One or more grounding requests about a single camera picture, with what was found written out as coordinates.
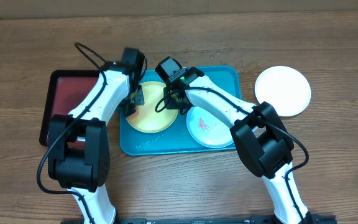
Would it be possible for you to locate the white plate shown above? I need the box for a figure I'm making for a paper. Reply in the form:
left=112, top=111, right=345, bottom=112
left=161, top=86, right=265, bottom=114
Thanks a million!
left=254, top=66, right=311, bottom=117

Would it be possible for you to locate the teal plastic serving tray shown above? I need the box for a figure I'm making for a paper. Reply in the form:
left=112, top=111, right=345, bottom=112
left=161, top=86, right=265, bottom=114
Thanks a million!
left=119, top=65, right=242, bottom=156

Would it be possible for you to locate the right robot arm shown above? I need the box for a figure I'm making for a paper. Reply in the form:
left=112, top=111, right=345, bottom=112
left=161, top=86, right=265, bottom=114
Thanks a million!
left=156, top=66, right=314, bottom=223

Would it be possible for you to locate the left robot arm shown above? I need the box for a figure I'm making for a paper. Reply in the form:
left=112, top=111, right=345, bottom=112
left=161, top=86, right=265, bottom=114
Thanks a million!
left=39, top=61, right=147, bottom=223

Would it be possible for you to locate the green and orange sponge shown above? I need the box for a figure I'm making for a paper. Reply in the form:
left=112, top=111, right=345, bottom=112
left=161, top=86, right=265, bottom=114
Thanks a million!
left=126, top=111, right=139, bottom=120

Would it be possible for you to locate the light blue plate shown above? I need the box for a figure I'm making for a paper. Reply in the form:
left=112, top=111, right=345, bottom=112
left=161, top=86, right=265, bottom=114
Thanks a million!
left=186, top=107, right=233, bottom=149

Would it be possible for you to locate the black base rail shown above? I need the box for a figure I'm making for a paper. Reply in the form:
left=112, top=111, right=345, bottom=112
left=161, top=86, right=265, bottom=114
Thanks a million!
left=60, top=214, right=337, bottom=224

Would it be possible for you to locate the dark red rectangular tray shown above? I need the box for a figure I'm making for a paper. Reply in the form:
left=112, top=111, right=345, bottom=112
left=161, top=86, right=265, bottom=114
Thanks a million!
left=39, top=70, right=99, bottom=146

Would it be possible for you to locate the green-rimmed plate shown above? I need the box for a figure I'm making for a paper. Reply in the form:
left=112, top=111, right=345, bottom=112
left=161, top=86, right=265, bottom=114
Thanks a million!
left=127, top=81, right=178, bottom=133

